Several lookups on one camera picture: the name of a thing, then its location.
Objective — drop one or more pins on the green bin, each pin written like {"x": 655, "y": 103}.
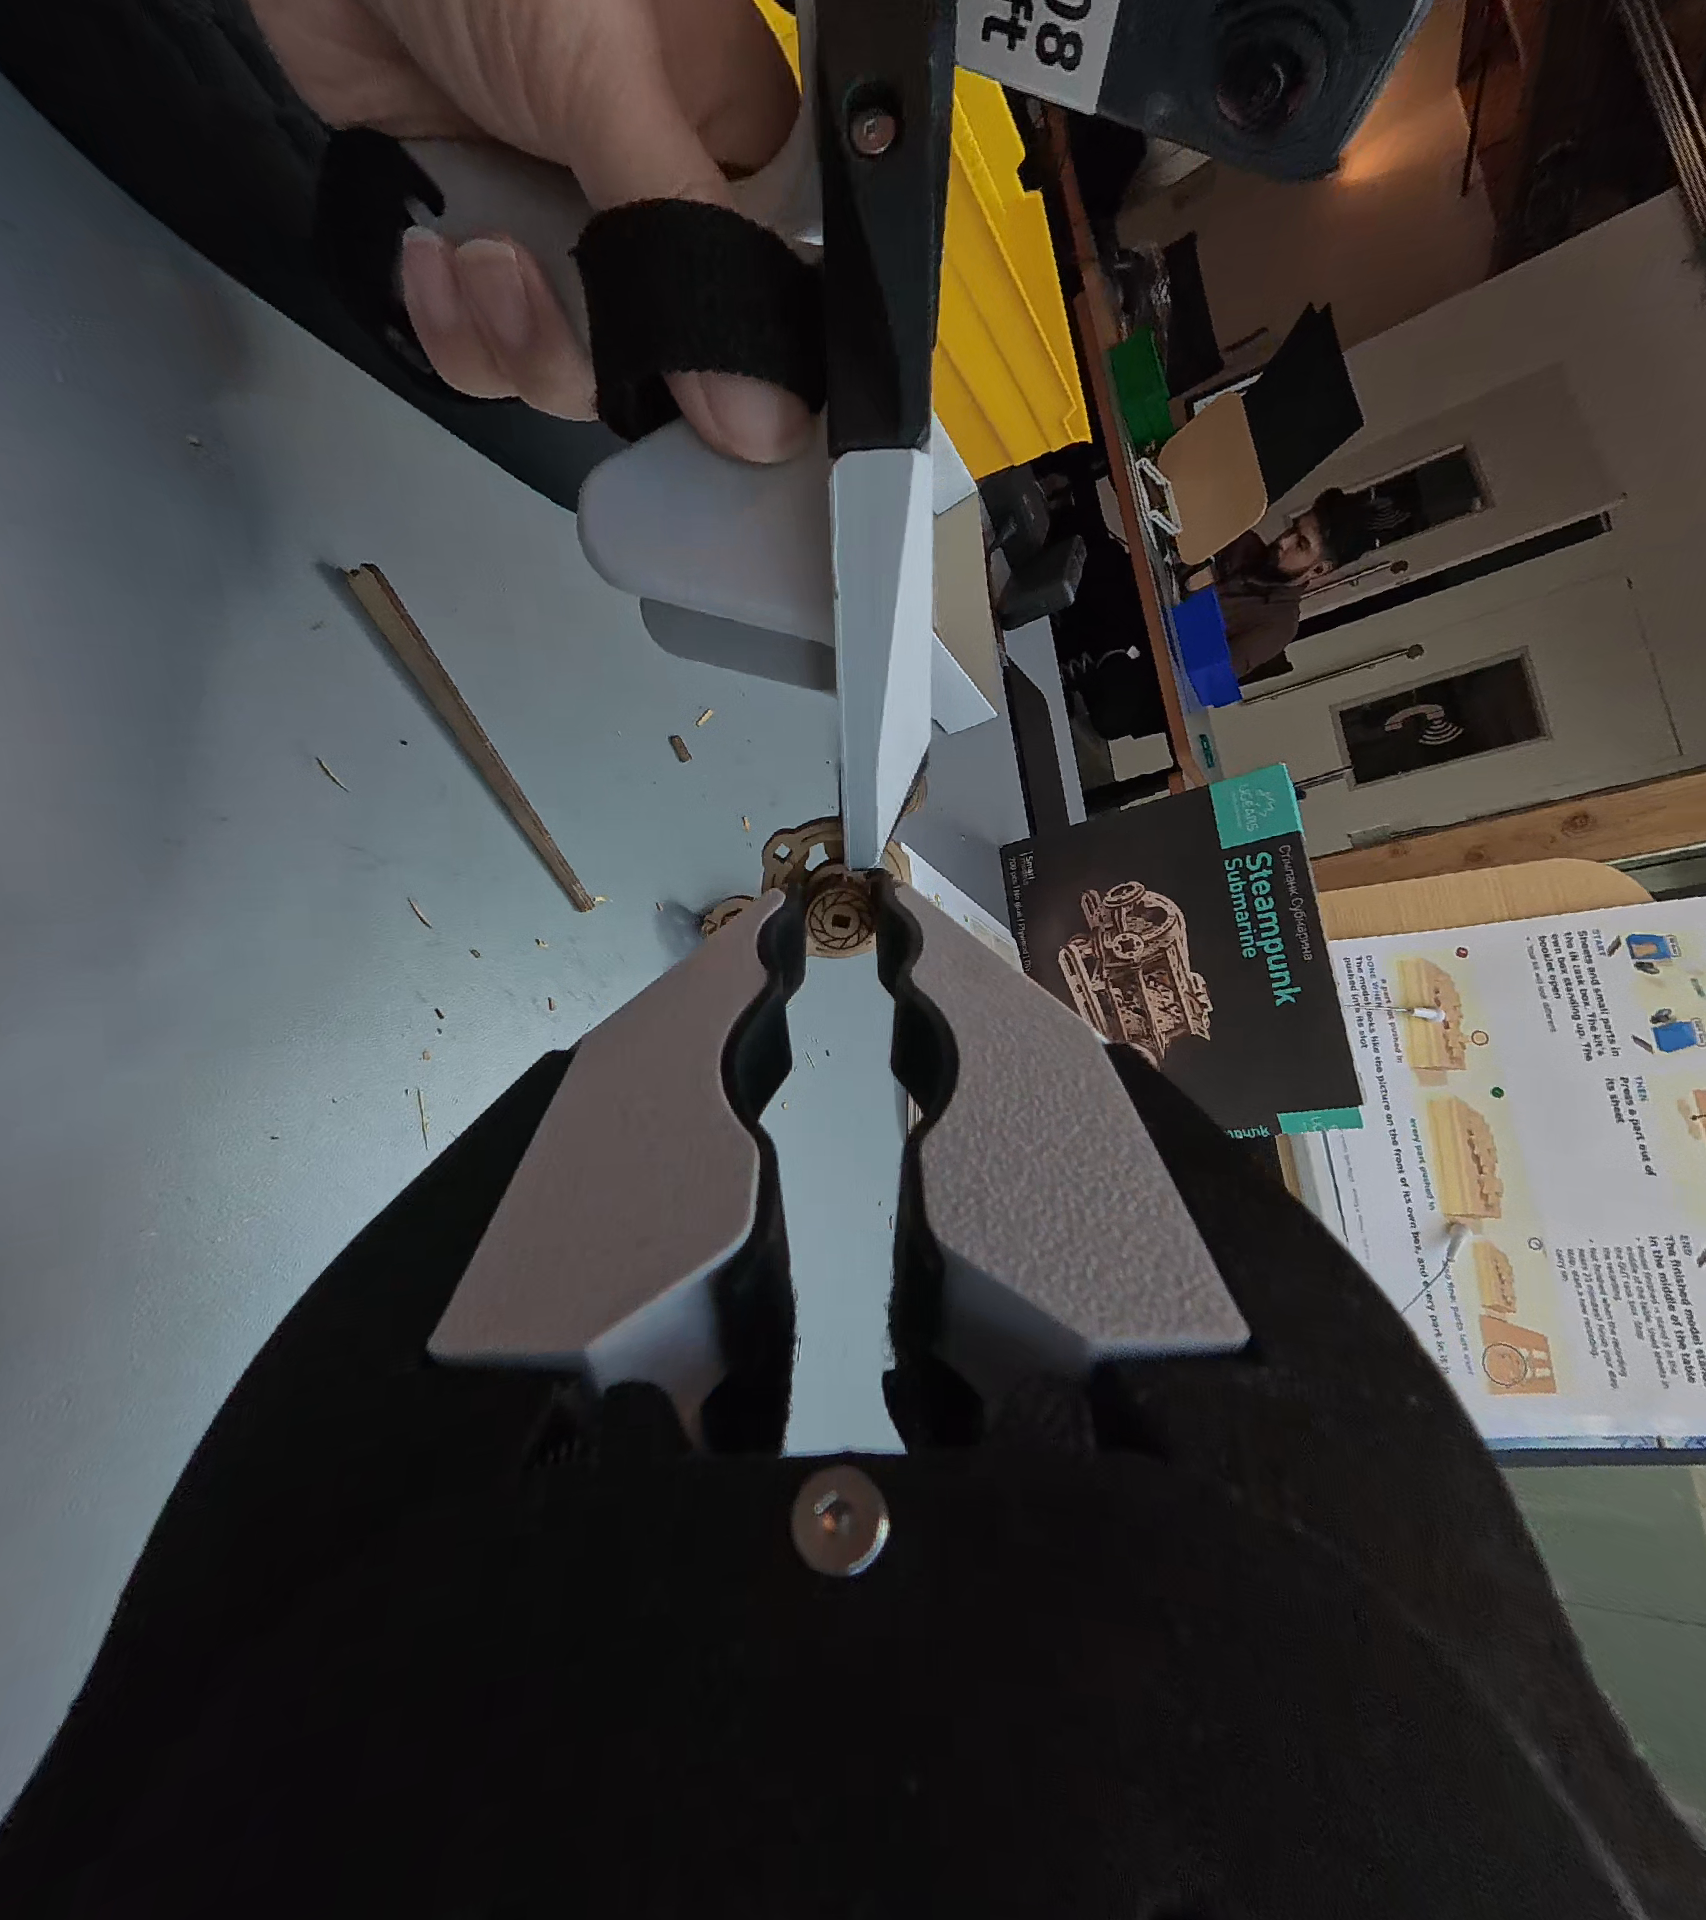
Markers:
{"x": 1139, "y": 382}

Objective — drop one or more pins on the small wooden gear part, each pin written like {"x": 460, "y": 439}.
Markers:
{"x": 840, "y": 914}

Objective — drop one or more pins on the black flat panel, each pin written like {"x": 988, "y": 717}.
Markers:
{"x": 1311, "y": 399}

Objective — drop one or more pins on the metal door handrail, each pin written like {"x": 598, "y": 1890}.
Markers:
{"x": 1332, "y": 671}

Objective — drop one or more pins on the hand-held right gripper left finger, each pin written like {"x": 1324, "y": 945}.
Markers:
{"x": 598, "y": 1171}

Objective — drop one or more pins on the long workbench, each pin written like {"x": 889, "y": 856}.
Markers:
{"x": 1160, "y": 631}

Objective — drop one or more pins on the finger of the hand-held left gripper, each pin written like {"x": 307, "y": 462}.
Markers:
{"x": 882, "y": 631}

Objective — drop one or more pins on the printed instruction sheet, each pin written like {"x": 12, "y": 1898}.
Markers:
{"x": 1589, "y": 1171}

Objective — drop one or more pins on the black model kit box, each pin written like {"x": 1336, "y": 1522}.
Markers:
{"x": 1183, "y": 960}

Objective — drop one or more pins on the dark door window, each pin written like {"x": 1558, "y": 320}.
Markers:
{"x": 1447, "y": 721}
{"x": 1422, "y": 494}

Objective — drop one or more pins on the black device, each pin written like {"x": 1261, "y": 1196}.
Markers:
{"x": 1041, "y": 571}

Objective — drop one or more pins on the blue bin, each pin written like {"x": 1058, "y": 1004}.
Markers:
{"x": 1206, "y": 645}

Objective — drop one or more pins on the wooden sheet holder board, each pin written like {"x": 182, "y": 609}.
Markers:
{"x": 1469, "y": 880}

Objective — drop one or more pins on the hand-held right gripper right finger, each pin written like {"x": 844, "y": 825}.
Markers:
{"x": 1079, "y": 1171}

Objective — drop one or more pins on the tan wooden chair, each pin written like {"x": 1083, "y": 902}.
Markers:
{"x": 1213, "y": 472}

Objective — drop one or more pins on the yellow plastic bin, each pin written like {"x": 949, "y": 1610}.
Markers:
{"x": 1011, "y": 301}

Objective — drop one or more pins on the wooden wheel part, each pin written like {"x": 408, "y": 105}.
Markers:
{"x": 793, "y": 858}

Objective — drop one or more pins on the thin wooden strip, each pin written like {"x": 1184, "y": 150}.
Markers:
{"x": 471, "y": 734}

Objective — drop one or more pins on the person's left hand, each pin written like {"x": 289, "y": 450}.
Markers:
{"x": 539, "y": 74}

